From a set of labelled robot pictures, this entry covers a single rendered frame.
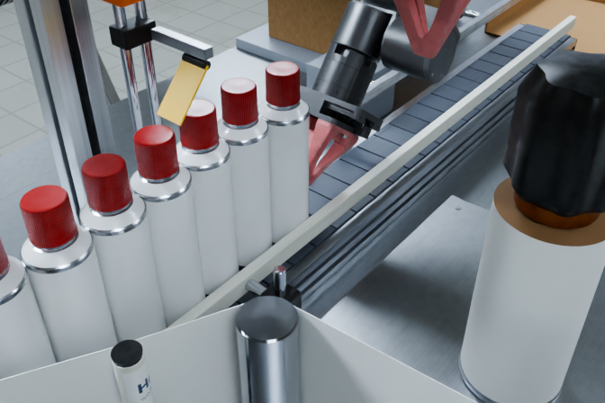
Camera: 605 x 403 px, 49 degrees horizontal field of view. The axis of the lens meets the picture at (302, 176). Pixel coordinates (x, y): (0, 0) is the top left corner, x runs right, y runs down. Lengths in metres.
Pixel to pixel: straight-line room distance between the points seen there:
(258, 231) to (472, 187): 0.36
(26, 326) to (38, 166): 0.51
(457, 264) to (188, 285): 0.29
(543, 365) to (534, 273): 0.10
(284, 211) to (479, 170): 0.36
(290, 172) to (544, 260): 0.28
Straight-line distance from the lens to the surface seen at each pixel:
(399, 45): 0.70
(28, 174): 1.01
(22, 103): 3.02
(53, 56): 0.63
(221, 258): 0.65
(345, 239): 0.76
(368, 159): 0.88
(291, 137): 0.65
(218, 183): 0.60
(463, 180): 0.95
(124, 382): 0.41
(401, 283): 0.70
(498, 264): 0.52
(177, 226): 0.58
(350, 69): 0.72
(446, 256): 0.74
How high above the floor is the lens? 1.37
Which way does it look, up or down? 36 degrees down
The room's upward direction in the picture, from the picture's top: straight up
